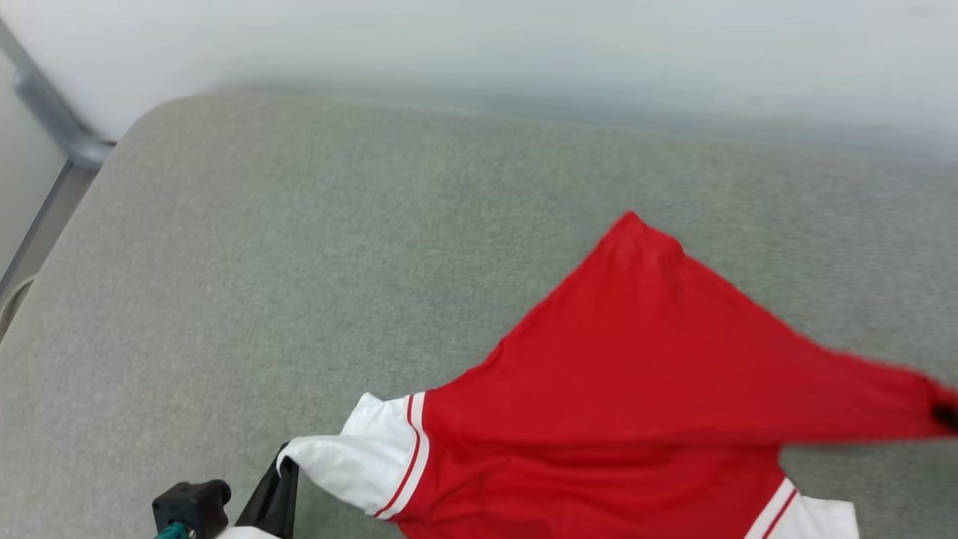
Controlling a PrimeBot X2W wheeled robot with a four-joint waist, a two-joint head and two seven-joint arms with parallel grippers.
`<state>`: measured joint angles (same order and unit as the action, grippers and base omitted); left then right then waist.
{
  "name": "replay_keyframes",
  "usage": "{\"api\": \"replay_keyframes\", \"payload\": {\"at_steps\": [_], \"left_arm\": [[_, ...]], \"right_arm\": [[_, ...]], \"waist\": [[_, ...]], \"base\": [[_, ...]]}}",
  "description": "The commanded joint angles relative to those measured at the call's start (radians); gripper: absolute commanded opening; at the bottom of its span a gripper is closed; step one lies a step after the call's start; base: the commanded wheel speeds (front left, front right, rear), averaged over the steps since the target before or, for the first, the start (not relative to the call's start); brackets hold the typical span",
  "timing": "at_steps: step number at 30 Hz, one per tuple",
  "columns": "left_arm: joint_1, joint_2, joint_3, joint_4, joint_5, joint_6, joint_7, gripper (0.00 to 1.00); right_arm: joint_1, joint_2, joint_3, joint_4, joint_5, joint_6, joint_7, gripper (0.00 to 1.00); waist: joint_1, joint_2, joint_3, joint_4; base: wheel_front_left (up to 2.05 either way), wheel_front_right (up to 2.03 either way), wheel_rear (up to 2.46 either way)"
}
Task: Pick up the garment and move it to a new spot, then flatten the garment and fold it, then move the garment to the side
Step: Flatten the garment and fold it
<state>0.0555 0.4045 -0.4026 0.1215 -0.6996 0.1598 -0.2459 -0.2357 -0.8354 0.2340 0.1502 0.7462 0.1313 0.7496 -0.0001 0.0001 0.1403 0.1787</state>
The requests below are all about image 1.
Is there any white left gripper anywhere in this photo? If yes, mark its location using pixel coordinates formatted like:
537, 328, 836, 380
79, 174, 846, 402
152, 442, 301, 539

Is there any red and white garment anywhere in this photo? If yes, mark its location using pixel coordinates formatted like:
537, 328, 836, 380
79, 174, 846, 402
277, 211, 958, 539

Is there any grey metal frame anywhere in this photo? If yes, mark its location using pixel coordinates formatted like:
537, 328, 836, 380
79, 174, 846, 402
0, 19, 118, 304

